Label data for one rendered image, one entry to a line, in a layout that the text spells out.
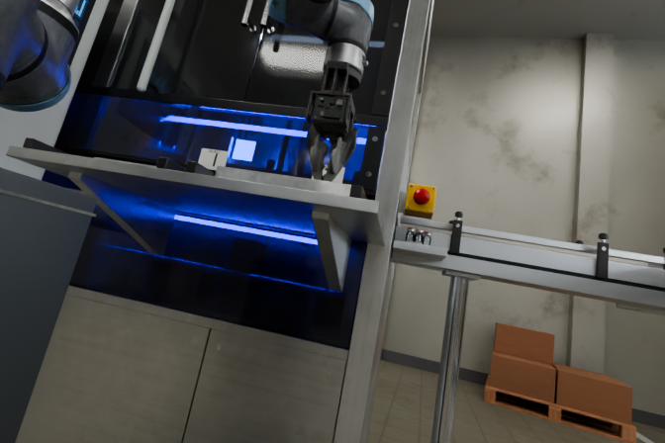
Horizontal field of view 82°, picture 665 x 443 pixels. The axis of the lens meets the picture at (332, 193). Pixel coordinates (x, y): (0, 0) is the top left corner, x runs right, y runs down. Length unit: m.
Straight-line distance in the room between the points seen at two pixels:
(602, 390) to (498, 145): 2.79
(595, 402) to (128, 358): 3.63
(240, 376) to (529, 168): 4.63
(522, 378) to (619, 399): 0.70
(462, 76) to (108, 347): 5.19
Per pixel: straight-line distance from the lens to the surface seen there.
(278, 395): 1.03
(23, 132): 1.34
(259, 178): 0.70
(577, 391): 4.12
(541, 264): 1.14
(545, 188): 5.23
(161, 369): 1.15
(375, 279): 0.97
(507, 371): 4.07
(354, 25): 0.75
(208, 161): 1.16
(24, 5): 0.55
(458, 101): 5.52
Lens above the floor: 0.75
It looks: 13 degrees up
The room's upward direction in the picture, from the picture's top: 11 degrees clockwise
